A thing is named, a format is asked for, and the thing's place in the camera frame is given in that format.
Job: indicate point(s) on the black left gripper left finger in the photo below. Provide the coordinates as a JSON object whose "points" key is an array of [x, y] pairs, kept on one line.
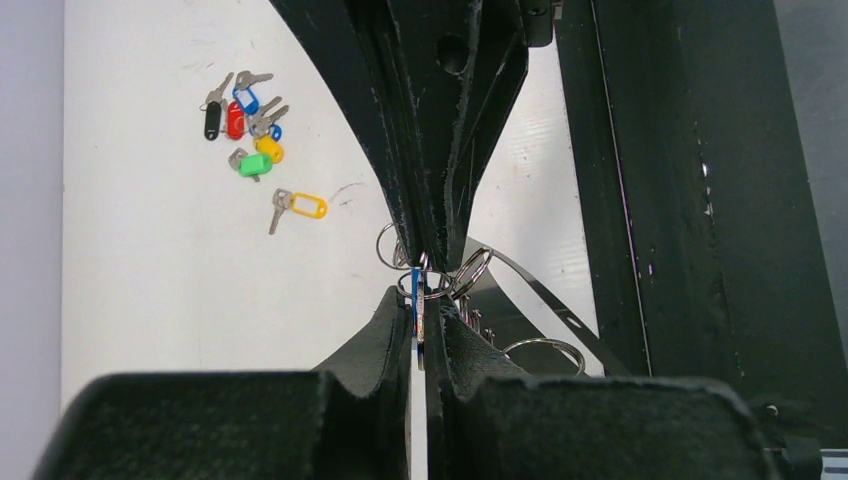
{"points": [[344, 419]]}

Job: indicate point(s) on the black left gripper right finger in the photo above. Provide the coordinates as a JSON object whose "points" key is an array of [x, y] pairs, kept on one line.
{"points": [[489, 419]]}

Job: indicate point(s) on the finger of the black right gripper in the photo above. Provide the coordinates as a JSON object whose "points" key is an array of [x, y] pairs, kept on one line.
{"points": [[351, 45], [463, 64]]}

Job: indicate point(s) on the blue capped silver key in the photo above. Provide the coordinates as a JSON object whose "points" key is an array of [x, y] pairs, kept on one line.
{"points": [[418, 305]]}

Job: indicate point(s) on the blue tagged key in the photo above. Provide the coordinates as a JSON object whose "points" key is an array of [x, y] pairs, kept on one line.
{"points": [[242, 91]]}

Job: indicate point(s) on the yellow capped key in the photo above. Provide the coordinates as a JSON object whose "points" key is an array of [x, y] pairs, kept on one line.
{"points": [[260, 127]]}

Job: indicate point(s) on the red tagged key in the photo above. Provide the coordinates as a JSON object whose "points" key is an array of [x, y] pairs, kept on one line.
{"points": [[235, 121]]}

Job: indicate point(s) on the black tagged key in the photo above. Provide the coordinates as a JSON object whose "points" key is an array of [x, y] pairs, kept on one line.
{"points": [[214, 107]]}

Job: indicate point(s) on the green tagged key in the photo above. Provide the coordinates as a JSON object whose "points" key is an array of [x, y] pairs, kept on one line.
{"points": [[250, 165]]}

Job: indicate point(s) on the yellow tagged key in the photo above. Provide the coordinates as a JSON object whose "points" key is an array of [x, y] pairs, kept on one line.
{"points": [[299, 203]]}

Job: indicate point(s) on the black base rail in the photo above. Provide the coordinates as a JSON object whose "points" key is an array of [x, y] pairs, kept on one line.
{"points": [[704, 248]]}

